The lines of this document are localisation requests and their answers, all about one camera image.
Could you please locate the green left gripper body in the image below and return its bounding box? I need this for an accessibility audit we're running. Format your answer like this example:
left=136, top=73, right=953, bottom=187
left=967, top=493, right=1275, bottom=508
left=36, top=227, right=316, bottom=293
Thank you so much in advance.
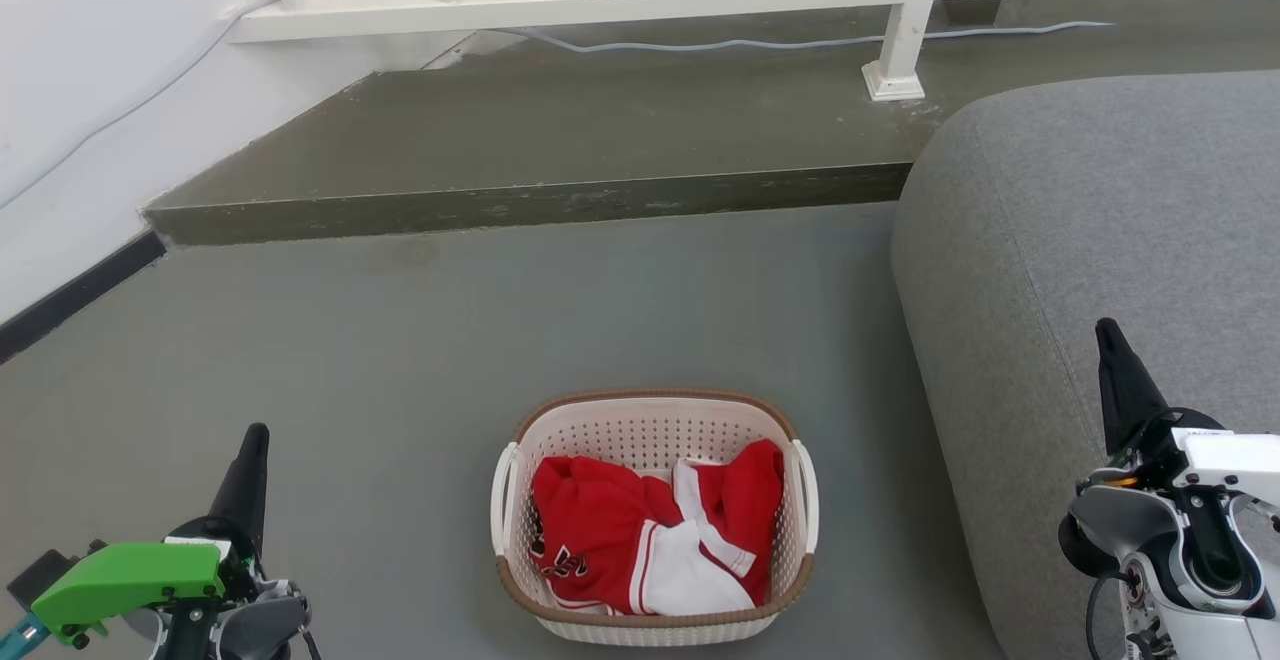
left=30, top=515, right=266, bottom=647

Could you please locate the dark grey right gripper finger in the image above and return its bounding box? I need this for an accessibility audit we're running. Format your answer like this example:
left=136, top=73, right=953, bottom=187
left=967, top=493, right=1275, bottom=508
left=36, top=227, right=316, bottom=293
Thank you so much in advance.
left=1095, top=318, right=1171, bottom=457

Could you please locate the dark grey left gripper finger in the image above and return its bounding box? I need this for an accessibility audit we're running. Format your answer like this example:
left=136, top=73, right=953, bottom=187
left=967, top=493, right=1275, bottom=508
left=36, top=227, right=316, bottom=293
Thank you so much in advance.
left=207, top=423, right=271, bottom=553

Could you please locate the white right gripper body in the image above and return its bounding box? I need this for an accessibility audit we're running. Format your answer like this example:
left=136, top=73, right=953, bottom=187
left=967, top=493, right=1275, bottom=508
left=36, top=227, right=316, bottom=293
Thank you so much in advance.
left=1108, top=407, right=1280, bottom=501

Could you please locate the white plastic laundry basket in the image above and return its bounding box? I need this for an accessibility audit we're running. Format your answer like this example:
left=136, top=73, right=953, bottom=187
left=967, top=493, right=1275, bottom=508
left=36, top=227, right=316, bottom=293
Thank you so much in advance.
left=490, top=388, right=821, bottom=647

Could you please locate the grey fabric sofa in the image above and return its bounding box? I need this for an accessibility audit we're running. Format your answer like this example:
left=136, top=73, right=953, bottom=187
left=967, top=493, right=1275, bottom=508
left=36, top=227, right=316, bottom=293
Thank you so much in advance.
left=890, top=70, right=1280, bottom=660

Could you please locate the black baseboard strip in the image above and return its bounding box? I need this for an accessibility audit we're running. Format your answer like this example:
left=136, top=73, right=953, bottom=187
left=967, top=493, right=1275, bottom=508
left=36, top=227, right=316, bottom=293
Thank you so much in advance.
left=0, top=230, right=168, bottom=366

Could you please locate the red jersey with print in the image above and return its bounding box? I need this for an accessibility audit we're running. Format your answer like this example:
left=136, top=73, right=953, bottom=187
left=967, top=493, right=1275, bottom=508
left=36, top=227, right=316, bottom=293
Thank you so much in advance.
left=529, top=438, right=786, bottom=616

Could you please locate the white garment with red trim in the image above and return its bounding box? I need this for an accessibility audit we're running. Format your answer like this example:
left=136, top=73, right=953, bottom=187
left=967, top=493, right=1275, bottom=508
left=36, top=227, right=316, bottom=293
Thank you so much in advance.
left=640, top=458, right=758, bottom=616

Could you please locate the grey raised concrete step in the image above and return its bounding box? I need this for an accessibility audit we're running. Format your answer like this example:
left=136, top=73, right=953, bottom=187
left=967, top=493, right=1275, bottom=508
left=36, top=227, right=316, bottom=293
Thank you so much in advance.
left=143, top=0, right=1280, bottom=248

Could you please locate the white wooden railing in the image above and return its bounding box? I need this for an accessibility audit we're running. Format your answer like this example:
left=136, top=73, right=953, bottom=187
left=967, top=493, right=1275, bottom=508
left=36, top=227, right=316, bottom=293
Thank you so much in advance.
left=228, top=0, right=1280, bottom=103

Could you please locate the left teal plug camera cable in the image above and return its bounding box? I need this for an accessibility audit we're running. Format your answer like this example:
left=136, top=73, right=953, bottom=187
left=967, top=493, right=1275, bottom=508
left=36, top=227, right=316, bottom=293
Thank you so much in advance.
left=0, top=612, right=51, bottom=660

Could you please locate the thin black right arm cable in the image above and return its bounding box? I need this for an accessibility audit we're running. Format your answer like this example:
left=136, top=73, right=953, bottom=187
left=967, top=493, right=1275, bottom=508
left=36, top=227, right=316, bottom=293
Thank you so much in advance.
left=1084, top=570, right=1136, bottom=660

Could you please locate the thin white wall cable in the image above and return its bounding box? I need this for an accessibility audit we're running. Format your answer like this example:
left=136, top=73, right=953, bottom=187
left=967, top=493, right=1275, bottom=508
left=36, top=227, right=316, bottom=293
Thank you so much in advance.
left=0, top=0, right=278, bottom=211

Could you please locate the grey floor cable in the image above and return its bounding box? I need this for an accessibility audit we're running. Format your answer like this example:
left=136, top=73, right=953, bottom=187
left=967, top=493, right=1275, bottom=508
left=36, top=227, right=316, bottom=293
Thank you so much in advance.
left=490, top=20, right=1116, bottom=53

